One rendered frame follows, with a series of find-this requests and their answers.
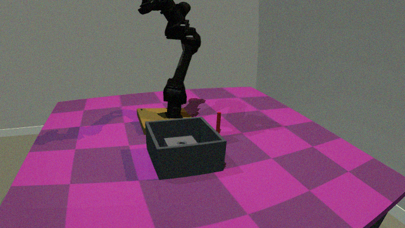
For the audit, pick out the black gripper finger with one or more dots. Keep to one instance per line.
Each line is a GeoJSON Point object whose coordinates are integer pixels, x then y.
{"type": "Point", "coordinates": [145, 2]}

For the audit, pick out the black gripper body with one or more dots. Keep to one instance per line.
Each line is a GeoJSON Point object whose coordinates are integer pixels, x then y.
{"type": "Point", "coordinates": [167, 7]}

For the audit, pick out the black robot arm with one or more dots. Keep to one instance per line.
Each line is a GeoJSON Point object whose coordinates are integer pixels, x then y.
{"type": "Point", "coordinates": [174, 92]}

